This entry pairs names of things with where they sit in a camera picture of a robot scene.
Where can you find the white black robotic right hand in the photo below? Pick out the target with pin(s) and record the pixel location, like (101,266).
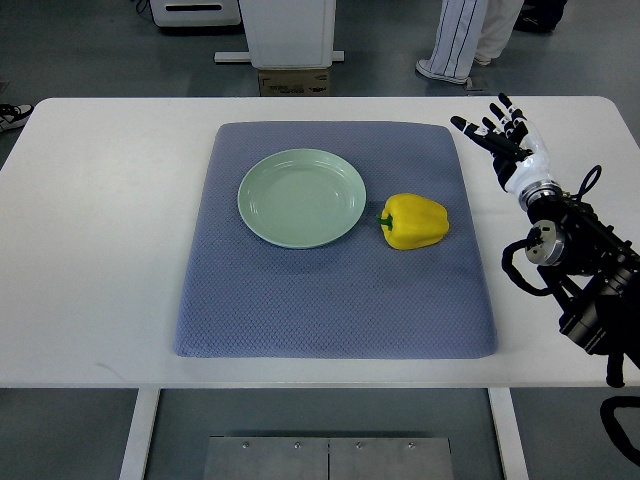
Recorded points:
(520,157)

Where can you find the yellow bell pepper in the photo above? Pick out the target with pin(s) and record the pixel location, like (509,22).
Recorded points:
(410,221)

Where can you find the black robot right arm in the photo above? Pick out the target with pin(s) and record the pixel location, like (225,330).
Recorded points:
(592,274)

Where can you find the light green plate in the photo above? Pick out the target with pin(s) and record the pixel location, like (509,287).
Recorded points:
(301,198)

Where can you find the person in striped trousers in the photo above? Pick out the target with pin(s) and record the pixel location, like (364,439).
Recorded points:
(469,32)

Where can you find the blue quilted mat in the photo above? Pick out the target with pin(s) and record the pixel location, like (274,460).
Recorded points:
(356,297)

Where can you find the cardboard box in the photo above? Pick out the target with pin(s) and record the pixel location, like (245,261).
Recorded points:
(294,83)

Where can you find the white table leg right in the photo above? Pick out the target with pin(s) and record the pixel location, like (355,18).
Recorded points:
(507,434)

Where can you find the white table leg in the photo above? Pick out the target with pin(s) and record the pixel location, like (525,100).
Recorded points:
(140,434)
(507,434)

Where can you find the white appliance with slot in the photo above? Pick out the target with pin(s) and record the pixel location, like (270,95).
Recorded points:
(193,13)

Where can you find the white table leg left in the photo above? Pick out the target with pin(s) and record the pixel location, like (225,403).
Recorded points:
(140,434)

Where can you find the black white sneaker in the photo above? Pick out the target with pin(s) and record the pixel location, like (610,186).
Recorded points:
(14,116)

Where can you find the white pedestal machine base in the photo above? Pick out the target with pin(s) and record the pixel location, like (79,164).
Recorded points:
(287,35)

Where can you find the grey metal base plate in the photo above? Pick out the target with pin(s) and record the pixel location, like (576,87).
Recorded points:
(328,458)

